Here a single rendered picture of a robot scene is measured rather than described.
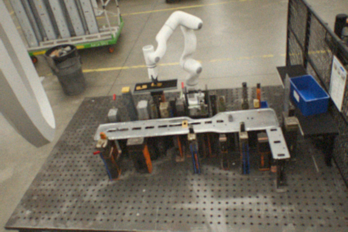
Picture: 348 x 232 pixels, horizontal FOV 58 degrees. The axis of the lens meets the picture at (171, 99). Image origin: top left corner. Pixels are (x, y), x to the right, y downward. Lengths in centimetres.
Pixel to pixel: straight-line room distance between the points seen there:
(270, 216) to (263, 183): 26
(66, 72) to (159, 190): 310
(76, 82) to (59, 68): 36
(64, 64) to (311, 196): 381
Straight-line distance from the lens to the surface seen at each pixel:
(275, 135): 223
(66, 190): 265
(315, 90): 251
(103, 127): 257
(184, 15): 253
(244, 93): 241
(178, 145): 244
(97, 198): 248
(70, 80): 510
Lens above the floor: 249
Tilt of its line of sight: 34 degrees down
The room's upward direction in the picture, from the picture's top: 12 degrees counter-clockwise
